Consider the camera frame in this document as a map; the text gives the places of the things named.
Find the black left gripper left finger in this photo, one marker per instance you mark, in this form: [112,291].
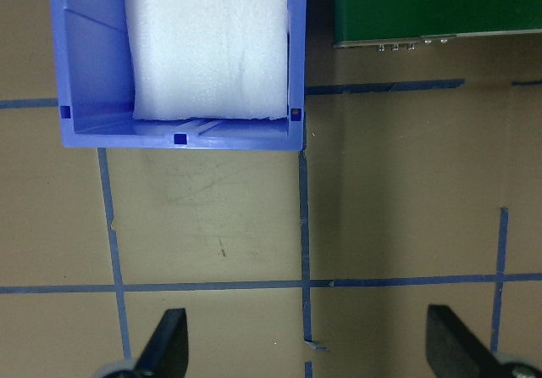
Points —
[166,352]

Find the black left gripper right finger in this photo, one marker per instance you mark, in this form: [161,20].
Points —
[452,350]

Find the white foam pad left bin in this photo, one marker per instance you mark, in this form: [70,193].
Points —
[218,59]

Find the green conveyor belt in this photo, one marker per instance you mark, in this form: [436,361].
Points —
[397,22]

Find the blue left plastic bin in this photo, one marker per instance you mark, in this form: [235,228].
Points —
[96,91]

